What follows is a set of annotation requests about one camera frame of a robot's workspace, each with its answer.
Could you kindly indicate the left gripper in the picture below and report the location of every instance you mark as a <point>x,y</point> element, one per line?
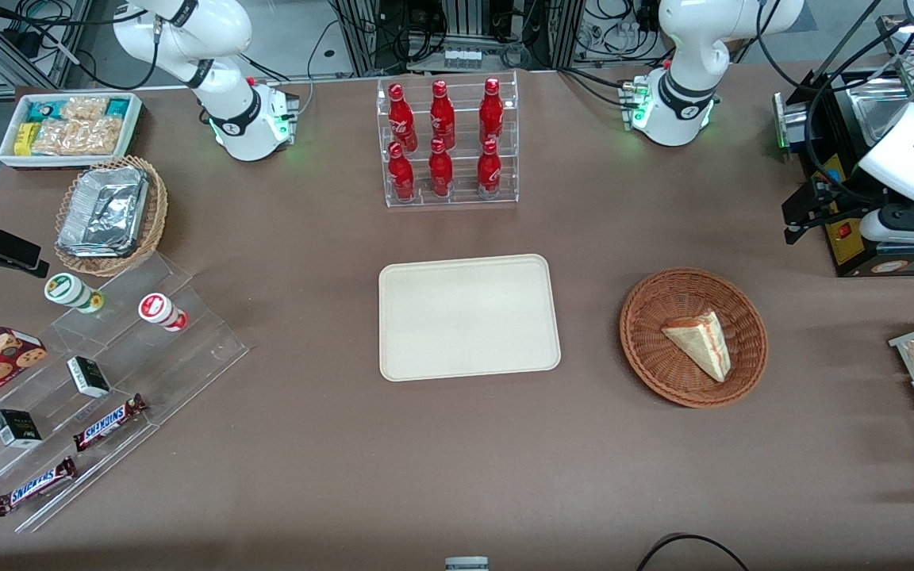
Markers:
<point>844,196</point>

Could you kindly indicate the triangular sandwich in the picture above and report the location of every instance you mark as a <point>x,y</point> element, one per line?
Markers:
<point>703,345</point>

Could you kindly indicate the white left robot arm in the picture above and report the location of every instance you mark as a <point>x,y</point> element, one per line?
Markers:
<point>691,55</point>

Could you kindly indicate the brown wicker basket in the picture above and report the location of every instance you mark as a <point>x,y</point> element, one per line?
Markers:
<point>651,349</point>

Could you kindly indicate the cream plastic tray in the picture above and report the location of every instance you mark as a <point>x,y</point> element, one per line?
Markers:
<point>469,317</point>

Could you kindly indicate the light wicker basket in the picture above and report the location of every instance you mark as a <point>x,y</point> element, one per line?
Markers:
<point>151,222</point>

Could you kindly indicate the black countertop appliance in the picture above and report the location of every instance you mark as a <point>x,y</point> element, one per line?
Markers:
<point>850,135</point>

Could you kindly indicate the red cola bottle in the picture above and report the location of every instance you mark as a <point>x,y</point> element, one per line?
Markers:
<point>400,119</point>
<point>442,117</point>
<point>489,173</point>
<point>440,173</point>
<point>491,115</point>
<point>401,176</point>

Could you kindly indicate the clear acrylic bottle rack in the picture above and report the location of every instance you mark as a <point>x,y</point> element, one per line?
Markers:
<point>463,135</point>

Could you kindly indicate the aluminium equipment rack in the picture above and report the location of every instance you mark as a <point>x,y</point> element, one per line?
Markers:
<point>469,32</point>

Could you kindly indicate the red lid white cup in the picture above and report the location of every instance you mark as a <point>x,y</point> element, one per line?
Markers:
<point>159,309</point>

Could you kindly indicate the clear acrylic stepped display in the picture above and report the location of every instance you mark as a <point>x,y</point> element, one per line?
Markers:
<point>147,373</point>

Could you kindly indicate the teal snack packet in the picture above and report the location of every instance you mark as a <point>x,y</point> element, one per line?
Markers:
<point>118,106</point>
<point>41,109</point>

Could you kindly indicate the aluminium foil container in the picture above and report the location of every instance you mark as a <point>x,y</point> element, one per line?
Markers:
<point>104,210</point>

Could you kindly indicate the clear rice cracker bag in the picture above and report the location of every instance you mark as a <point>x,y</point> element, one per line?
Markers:
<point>76,137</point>
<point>84,108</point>

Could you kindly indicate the brown snickers bar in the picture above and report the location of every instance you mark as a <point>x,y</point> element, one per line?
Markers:
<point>35,486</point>
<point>108,423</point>

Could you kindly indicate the small black box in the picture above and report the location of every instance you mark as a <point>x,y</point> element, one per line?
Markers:
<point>17,428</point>
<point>89,377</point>

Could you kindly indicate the green lid white cup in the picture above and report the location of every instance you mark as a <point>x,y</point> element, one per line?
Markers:
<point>68,290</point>

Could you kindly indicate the yellow snack packet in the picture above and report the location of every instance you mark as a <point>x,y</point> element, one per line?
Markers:
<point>24,139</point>

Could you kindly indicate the white rectangular snack bin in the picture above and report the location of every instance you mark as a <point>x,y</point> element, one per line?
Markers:
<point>9,155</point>

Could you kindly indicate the grey camera top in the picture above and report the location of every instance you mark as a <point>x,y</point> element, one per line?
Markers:
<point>466,564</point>

